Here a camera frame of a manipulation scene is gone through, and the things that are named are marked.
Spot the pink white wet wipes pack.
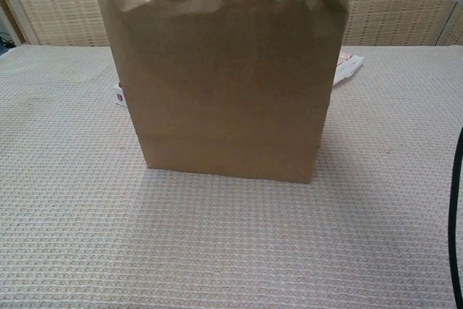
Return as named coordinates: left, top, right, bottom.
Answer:
left=332, top=46, right=365, bottom=88

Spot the red white toothpaste box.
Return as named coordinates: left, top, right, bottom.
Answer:
left=111, top=80, right=127, bottom=108

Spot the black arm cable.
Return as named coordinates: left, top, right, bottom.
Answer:
left=447, top=137, right=463, bottom=301

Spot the brown paper bag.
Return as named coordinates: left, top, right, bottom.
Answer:
left=96, top=0, right=350, bottom=184

